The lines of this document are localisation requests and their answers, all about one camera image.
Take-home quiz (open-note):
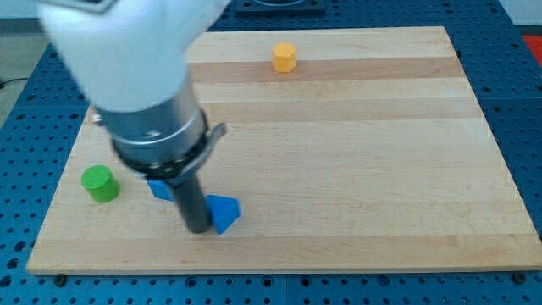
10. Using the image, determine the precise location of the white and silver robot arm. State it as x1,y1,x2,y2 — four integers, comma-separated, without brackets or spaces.
36,0,229,233

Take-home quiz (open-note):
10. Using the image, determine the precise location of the blue triangle block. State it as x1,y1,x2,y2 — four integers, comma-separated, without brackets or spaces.
206,195,241,235

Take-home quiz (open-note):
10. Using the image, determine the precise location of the green cylinder block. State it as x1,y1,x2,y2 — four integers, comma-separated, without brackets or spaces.
80,164,120,203

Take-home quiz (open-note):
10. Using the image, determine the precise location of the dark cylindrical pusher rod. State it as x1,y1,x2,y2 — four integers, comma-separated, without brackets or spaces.
168,175,212,234

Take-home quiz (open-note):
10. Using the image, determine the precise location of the blue cube block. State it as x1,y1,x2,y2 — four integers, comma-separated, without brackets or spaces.
147,180,174,202

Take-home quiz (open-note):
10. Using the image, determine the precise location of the light wooden board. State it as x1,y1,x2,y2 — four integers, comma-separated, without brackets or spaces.
26,26,541,275

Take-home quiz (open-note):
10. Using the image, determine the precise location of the yellow hexagon block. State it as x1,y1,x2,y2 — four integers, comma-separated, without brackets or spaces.
272,42,296,73

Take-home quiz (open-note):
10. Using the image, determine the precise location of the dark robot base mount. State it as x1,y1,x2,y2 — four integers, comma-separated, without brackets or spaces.
233,0,328,15

